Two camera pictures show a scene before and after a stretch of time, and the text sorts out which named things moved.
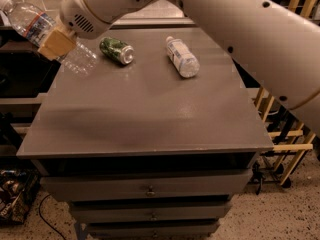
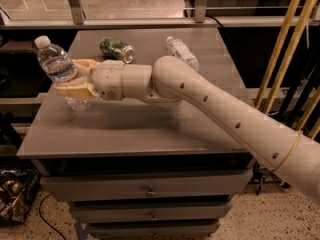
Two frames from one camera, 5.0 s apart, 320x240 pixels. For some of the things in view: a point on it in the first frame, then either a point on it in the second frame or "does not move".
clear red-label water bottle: x=36 y=25 to x=61 y=68
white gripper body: x=84 y=17 to x=107 y=79
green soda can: x=117 y=50 does not move
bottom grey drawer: x=151 y=229 does not move
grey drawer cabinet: x=155 y=143 does not move
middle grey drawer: x=148 y=211 does not move
